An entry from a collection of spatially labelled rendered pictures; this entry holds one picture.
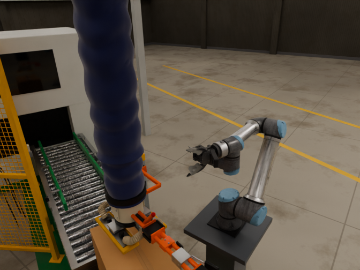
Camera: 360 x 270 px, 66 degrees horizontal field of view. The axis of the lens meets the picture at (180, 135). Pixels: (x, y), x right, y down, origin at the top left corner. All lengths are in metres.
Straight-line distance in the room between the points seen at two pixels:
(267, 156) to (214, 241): 0.71
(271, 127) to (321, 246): 1.73
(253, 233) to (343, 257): 1.34
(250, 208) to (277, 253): 1.24
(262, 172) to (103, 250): 1.13
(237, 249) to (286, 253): 1.16
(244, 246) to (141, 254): 0.73
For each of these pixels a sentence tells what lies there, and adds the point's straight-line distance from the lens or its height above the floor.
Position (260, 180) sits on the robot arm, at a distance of 1.97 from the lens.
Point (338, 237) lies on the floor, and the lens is 3.53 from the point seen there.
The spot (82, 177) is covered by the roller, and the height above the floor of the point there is 0.55.
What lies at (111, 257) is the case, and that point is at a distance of 1.82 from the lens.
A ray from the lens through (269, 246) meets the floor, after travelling 3.19.
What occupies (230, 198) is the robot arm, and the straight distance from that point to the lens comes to 2.01.
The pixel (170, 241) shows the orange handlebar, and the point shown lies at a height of 1.26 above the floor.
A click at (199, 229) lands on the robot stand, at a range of 2.19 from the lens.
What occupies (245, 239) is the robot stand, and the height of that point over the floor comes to 0.75.
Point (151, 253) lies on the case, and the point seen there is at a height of 0.94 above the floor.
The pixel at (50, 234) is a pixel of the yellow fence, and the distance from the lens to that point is 3.01.
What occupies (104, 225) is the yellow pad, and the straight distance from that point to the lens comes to 1.73.
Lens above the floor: 2.28
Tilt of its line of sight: 26 degrees down
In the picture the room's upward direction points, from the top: 2 degrees counter-clockwise
